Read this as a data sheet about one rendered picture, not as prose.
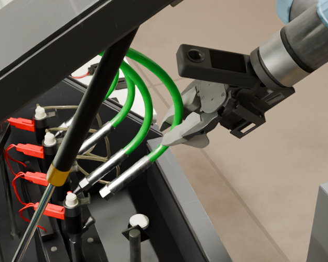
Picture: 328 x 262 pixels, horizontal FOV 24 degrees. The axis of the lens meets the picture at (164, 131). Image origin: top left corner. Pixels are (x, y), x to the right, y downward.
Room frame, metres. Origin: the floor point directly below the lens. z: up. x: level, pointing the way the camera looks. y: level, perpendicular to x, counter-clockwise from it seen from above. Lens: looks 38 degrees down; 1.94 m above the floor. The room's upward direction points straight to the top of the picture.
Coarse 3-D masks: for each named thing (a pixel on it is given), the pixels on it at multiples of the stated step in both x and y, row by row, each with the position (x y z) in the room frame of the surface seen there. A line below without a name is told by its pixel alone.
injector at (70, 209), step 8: (64, 200) 0.87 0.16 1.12; (80, 200) 0.87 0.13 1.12; (64, 208) 0.86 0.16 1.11; (72, 208) 0.85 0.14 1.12; (80, 208) 0.86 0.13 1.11; (72, 216) 0.85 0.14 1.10; (80, 216) 0.86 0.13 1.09; (72, 224) 0.85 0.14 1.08; (80, 224) 0.86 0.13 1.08; (88, 224) 0.87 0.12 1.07; (72, 232) 0.85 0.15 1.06; (80, 232) 0.86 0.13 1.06; (72, 240) 0.86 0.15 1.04; (80, 240) 0.86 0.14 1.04; (72, 248) 0.86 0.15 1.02; (80, 248) 0.86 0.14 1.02; (72, 256) 0.86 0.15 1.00; (80, 256) 0.86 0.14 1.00
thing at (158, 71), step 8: (128, 56) 0.89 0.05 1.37; (136, 56) 0.89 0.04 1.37; (144, 56) 0.90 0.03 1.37; (144, 64) 0.89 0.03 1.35; (152, 64) 0.90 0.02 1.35; (160, 72) 0.90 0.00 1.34; (160, 80) 0.91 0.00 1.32; (168, 80) 0.90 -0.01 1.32; (168, 88) 0.91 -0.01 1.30; (176, 88) 0.91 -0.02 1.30; (176, 96) 0.91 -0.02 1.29; (176, 104) 0.91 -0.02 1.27; (176, 112) 0.91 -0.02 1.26; (176, 120) 0.91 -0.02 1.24; (160, 144) 0.91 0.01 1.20; (152, 152) 0.90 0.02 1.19; (160, 152) 0.90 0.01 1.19; (152, 160) 0.90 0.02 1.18
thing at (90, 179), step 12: (132, 72) 0.98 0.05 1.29; (144, 84) 0.98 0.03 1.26; (144, 96) 0.98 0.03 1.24; (144, 120) 0.99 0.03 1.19; (144, 132) 0.98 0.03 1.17; (132, 144) 0.98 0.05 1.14; (120, 156) 0.97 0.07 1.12; (96, 168) 0.96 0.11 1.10; (108, 168) 0.96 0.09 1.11; (84, 180) 0.95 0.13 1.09; (96, 180) 0.95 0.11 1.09
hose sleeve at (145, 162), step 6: (144, 156) 0.90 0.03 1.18; (138, 162) 0.90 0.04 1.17; (144, 162) 0.89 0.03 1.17; (150, 162) 0.89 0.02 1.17; (132, 168) 0.89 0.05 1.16; (138, 168) 0.89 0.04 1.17; (144, 168) 0.89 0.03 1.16; (126, 174) 0.89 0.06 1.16; (132, 174) 0.88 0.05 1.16; (138, 174) 0.89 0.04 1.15; (114, 180) 0.89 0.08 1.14; (120, 180) 0.88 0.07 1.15; (126, 180) 0.88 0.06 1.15; (108, 186) 0.88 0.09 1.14; (114, 186) 0.88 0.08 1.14; (120, 186) 0.88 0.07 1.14; (114, 192) 0.87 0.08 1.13
